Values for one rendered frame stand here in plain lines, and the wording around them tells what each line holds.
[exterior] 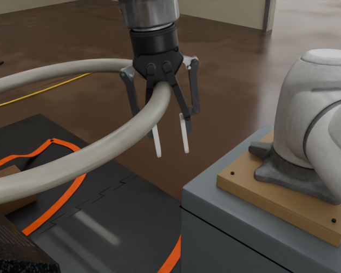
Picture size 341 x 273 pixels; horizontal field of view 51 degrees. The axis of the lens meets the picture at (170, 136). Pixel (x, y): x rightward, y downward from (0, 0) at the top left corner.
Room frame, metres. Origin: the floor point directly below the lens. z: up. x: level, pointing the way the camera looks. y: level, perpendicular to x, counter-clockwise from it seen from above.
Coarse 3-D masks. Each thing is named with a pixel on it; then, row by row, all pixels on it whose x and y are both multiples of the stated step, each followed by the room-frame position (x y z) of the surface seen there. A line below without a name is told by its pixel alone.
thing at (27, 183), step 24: (24, 72) 0.76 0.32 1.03; (48, 72) 0.77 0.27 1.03; (72, 72) 0.77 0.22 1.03; (96, 72) 0.76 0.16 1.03; (168, 96) 0.52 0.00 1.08; (144, 120) 0.44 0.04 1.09; (96, 144) 0.38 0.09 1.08; (120, 144) 0.39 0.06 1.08; (48, 168) 0.34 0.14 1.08; (72, 168) 0.35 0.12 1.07; (0, 192) 0.31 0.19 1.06; (24, 192) 0.32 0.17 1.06
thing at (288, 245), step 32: (224, 160) 0.75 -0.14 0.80; (192, 192) 0.63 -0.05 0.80; (224, 192) 0.63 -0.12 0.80; (192, 224) 0.62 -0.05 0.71; (224, 224) 0.56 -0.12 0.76; (256, 224) 0.53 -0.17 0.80; (288, 224) 0.53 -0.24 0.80; (192, 256) 0.62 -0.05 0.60; (224, 256) 0.56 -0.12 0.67; (256, 256) 0.51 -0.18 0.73; (288, 256) 0.47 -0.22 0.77; (320, 256) 0.45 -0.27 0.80
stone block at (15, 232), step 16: (0, 224) 0.66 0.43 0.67; (0, 240) 0.57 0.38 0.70; (16, 240) 0.61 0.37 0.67; (0, 256) 0.51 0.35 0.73; (16, 256) 0.53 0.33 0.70; (32, 256) 0.56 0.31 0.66; (48, 256) 0.59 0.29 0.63; (0, 272) 0.48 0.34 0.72; (16, 272) 0.50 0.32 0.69; (32, 272) 0.52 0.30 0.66; (48, 272) 0.54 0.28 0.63
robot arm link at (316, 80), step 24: (288, 72) 0.68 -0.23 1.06; (312, 72) 0.62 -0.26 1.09; (336, 72) 0.60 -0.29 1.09; (288, 96) 0.64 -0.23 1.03; (312, 96) 0.59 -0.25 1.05; (336, 96) 0.57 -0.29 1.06; (288, 120) 0.61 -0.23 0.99; (312, 120) 0.55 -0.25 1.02; (288, 144) 0.61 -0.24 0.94; (312, 168) 0.59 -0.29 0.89
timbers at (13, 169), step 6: (6, 168) 1.63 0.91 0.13; (12, 168) 1.63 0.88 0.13; (0, 174) 1.57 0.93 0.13; (6, 174) 1.57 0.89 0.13; (24, 198) 1.45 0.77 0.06; (30, 198) 1.47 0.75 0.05; (36, 198) 1.49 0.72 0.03; (0, 204) 1.37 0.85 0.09; (6, 204) 1.39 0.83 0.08; (12, 204) 1.41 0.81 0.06; (18, 204) 1.43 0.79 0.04; (24, 204) 1.45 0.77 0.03; (0, 210) 1.37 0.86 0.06; (6, 210) 1.39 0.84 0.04; (12, 210) 1.40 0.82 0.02
